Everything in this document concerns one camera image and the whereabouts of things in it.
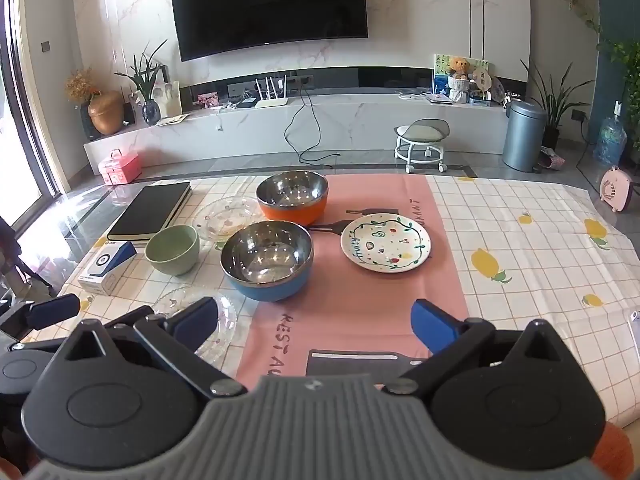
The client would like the pink printed cloth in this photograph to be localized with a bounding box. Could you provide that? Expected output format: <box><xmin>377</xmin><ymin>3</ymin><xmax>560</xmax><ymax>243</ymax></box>
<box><xmin>235</xmin><ymin>174</ymin><xmax>471</xmax><ymax>391</ymax></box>

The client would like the black cable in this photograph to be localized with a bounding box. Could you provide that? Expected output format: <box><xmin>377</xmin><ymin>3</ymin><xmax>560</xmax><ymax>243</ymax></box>
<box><xmin>284</xmin><ymin>87</ymin><xmax>341</xmax><ymax>167</ymax></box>

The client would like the potted long-leaf plant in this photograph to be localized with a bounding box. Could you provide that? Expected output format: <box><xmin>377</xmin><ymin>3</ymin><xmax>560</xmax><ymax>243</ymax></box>
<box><xmin>520</xmin><ymin>59</ymin><xmax>596</xmax><ymax>151</ymax></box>

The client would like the teddy bear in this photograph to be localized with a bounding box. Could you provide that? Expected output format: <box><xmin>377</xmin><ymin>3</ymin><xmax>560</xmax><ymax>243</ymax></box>
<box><xmin>446</xmin><ymin>56</ymin><xmax>472</xmax><ymax>104</ymax></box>

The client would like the checked lemon tablecloth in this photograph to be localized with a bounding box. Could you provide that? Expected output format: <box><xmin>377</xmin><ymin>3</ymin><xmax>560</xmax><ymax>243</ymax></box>
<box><xmin>55</xmin><ymin>172</ymin><xmax>640</xmax><ymax>431</ymax></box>

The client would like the golden vase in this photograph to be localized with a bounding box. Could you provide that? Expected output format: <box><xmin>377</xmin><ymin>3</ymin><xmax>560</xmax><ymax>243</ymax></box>
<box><xmin>88</xmin><ymin>91</ymin><xmax>124</xmax><ymax>136</ymax></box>

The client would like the black wall television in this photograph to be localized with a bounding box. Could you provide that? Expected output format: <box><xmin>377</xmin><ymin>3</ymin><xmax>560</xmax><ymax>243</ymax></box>
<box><xmin>169</xmin><ymin>0</ymin><xmax>370</xmax><ymax>62</ymax></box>

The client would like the sliding glass door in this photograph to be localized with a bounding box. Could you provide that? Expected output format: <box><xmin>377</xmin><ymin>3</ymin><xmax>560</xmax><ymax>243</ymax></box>
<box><xmin>0</xmin><ymin>0</ymin><xmax>63</xmax><ymax>241</ymax></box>

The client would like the black notebook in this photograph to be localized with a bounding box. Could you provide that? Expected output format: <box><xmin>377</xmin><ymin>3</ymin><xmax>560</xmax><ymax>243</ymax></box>
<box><xmin>106</xmin><ymin>182</ymin><xmax>193</xmax><ymax>242</ymax></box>

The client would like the pink fan heater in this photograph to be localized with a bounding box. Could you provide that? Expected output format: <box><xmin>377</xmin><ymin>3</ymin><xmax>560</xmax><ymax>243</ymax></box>
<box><xmin>600</xmin><ymin>166</ymin><xmax>636</xmax><ymax>212</ymax></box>

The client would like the grey trash bin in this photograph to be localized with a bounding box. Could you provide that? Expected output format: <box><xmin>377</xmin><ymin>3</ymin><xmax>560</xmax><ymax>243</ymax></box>
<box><xmin>502</xmin><ymin>100</ymin><xmax>548</xmax><ymax>172</ymax></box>

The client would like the white art card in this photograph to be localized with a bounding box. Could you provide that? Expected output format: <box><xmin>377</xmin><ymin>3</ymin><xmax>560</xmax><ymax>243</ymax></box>
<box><xmin>152</xmin><ymin>80</ymin><xmax>182</xmax><ymax>122</ymax></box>

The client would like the round paper fan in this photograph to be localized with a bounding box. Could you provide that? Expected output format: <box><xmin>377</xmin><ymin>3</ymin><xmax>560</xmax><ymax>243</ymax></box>
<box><xmin>470</xmin><ymin>69</ymin><xmax>493</xmax><ymax>96</ymax></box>

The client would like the blue steel bowl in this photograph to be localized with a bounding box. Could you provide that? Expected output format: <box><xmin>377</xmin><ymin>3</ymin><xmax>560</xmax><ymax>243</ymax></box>
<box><xmin>220</xmin><ymin>220</ymin><xmax>315</xmax><ymax>303</ymax></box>

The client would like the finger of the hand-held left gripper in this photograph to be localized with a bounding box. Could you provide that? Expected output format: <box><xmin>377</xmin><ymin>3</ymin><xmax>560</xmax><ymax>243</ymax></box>
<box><xmin>0</xmin><ymin>294</ymin><xmax>82</xmax><ymax>343</ymax></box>

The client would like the dark vase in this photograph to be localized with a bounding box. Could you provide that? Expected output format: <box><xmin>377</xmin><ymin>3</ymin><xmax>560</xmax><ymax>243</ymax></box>
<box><xmin>80</xmin><ymin>102</ymin><xmax>101</xmax><ymax>142</ymax></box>

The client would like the hanging vine plant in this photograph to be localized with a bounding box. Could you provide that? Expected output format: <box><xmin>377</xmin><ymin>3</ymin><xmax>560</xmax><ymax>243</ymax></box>
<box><xmin>537</xmin><ymin>0</ymin><xmax>640</xmax><ymax>151</ymax></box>

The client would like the orange steel bowl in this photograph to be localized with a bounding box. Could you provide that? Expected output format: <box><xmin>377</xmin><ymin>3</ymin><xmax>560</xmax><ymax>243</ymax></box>
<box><xmin>256</xmin><ymin>170</ymin><xmax>330</xmax><ymax>226</ymax></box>

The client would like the dried flower bunch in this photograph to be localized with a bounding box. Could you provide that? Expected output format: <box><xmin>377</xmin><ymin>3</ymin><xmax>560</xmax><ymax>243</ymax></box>
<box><xmin>65</xmin><ymin>69</ymin><xmax>103</xmax><ymax>106</ymax></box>

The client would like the white painted plate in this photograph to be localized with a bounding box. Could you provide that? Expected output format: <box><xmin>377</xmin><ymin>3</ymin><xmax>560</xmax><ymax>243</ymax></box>
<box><xmin>340</xmin><ymin>213</ymin><xmax>432</xmax><ymax>273</ymax></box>

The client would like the white wheeled stool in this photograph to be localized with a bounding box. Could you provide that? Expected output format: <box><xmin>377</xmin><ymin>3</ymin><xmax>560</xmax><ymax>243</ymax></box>
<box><xmin>393</xmin><ymin>119</ymin><xmax>449</xmax><ymax>175</ymax></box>

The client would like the green leafy plant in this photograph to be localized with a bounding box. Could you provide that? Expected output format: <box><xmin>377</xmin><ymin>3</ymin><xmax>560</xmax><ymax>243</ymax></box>
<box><xmin>115</xmin><ymin>39</ymin><xmax>168</xmax><ymax>106</ymax></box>

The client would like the pink storage box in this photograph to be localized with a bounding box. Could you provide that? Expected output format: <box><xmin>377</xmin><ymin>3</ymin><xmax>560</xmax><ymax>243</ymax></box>
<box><xmin>98</xmin><ymin>149</ymin><xmax>143</xmax><ymax>186</ymax></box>

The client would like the white router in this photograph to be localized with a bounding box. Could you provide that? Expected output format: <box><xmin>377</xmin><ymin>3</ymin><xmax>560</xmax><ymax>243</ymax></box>
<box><xmin>254</xmin><ymin>75</ymin><xmax>291</xmax><ymax>109</ymax></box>

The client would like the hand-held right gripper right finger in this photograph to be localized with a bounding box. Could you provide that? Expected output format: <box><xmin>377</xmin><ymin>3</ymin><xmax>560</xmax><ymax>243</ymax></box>
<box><xmin>382</xmin><ymin>299</ymin><xmax>586</xmax><ymax>403</ymax></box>

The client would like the marble television console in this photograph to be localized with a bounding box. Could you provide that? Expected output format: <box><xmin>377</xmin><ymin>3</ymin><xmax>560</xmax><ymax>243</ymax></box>
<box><xmin>82</xmin><ymin>91</ymin><xmax>516</xmax><ymax>176</ymax></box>

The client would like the green ceramic bowl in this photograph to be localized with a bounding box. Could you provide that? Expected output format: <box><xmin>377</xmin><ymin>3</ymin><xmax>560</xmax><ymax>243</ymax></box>
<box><xmin>145</xmin><ymin>224</ymin><xmax>201</xmax><ymax>276</ymax></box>

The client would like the orange-brown cloth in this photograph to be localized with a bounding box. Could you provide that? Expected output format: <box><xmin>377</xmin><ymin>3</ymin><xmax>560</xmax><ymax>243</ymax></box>
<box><xmin>592</xmin><ymin>422</ymin><xmax>638</xmax><ymax>480</ymax></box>

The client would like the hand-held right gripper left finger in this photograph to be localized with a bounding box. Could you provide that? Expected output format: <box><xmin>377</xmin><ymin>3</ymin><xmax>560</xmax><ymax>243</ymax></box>
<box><xmin>52</xmin><ymin>296</ymin><xmax>248</xmax><ymax>402</ymax></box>

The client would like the white and blue box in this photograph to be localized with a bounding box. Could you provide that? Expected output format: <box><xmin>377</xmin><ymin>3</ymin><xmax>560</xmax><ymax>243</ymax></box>
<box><xmin>77</xmin><ymin>241</ymin><xmax>138</xmax><ymax>296</ymax></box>

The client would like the blue water jug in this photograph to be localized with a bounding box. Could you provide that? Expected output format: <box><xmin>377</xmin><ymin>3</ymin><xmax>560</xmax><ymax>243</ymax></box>
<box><xmin>595</xmin><ymin>116</ymin><xmax>628</xmax><ymax>166</ymax></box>

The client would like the clear glass plate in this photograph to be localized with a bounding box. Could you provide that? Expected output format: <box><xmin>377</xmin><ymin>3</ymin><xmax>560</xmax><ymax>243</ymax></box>
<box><xmin>191</xmin><ymin>196</ymin><xmax>263</xmax><ymax>242</ymax></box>
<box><xmin>151</xmin><ymin>285</ymin><xmax>238</xmax><ymax>366</ymax></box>

